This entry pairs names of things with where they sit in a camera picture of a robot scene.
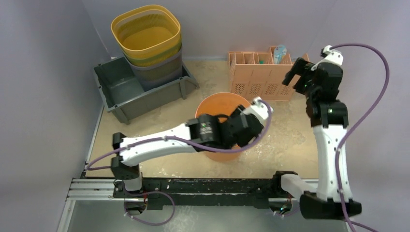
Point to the grey mesh basket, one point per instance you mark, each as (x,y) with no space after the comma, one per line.
(156,75)

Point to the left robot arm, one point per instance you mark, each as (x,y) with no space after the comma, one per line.
(204,133)

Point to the large orange plastic bucket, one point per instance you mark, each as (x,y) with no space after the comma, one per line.
(221,103)

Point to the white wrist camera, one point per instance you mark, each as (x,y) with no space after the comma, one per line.
(329,55)
(259,108)

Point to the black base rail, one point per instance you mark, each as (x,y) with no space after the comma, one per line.
(158,192)

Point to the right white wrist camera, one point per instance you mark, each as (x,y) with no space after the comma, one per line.
(329,55)

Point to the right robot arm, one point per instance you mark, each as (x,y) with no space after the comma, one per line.
(332,198)

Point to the dark grey plastic bin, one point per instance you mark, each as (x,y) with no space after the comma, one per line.
(124,96)

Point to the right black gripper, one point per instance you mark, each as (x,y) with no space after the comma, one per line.
(302,73)

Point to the yellow mesh basket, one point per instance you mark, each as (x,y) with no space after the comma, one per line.
(147,35)

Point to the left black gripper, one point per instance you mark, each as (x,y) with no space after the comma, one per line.
(237,112)

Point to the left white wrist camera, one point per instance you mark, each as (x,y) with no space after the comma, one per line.
(259,108)

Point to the light blue packet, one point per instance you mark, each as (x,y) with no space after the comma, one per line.
(279,53)

